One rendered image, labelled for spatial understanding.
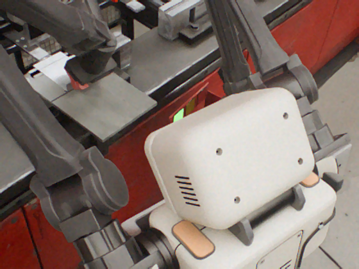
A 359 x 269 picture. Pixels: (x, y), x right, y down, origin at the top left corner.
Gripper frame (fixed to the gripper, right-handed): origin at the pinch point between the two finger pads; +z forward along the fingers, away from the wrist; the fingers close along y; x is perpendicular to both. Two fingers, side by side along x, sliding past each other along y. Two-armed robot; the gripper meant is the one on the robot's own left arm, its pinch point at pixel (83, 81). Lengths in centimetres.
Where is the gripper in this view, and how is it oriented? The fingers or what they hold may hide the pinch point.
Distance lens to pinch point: 127.8
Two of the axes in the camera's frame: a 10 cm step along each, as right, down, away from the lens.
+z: -4.6, 3.1, 8.3
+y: -6.4, 5.3, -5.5
